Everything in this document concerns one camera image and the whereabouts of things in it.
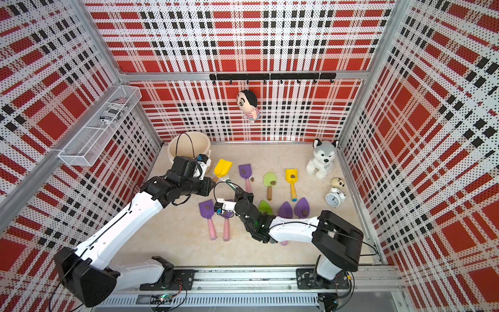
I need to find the can on shelf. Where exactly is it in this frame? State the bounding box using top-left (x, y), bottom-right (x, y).
top-left (100, 97), bottom-right (128, 125)

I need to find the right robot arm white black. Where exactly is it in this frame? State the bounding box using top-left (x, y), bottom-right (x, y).
top-left (224, 188), bottom-right (364, 287)

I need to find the husky plush toy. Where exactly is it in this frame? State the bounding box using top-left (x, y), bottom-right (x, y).
top-left (305, 139), bottom-right (339, 179)

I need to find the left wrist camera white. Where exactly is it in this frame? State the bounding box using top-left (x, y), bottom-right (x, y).
top-left (195, 154), bottom-right (211, 181)

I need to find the cartoon boy plush doll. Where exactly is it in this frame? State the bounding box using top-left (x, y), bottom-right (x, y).
top-left (237, 90), bottom-right (260, 123)

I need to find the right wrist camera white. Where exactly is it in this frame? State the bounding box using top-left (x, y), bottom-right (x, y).
top-left (214, 199), bottom-right (236, 217)

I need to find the green trowel wooden handle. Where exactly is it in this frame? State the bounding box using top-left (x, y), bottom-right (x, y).
top-left (263, 172), bottom-right (277, 201)

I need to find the purple pointed trowel pink handle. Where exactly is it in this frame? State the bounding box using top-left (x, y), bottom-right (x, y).
top-left (277, 201), bottom-right (294, 246)

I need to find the clear wall shelf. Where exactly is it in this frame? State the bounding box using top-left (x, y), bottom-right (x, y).
top-left (58, 84), bottom-right (142, 166)

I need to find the black hook rail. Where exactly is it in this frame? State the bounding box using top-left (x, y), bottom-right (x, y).
top-left (209, 72), bottom-right (337, 83)

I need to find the purple trowel pink handle back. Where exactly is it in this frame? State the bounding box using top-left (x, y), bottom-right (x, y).
top-left (239, 164), bottom-right (252, 193)

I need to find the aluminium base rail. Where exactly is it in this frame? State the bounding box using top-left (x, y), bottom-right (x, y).
top-left (94, 265), bottom-right (411, 311)

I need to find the yellow trowel wooden handle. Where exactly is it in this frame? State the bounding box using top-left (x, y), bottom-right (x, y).
top-left (213, 159), bottom-right (233, 182)

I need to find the purple pointed trowel rightmost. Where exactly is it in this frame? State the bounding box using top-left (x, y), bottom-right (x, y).
top-left (294, 198), bottom-right (310, 219)

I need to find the green pointed trowel yellow handle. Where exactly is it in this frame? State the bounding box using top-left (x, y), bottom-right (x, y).
top-left (258, 200), bottom-right (274, 216)

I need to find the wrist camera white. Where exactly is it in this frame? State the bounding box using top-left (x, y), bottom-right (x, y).
top-left (214, 199), bottom-right (236, 217)
top-left (195, 154), bottom-right (211, 181)

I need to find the skull alarm clock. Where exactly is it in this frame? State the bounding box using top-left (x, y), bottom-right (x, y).
top-left (325, 178), bottom-right (346, 208)

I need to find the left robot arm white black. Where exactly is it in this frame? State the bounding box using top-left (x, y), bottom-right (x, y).
top-left (54, 154), bottom-right (215, 308)

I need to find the purple square trowel far left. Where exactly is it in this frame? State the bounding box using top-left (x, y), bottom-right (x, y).
top-left (198, 200), bottom-right (217, 240)

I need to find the cream plastic bucket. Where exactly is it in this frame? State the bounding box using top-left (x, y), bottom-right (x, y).
top-left (167, 131), bottom-right (211, 169)

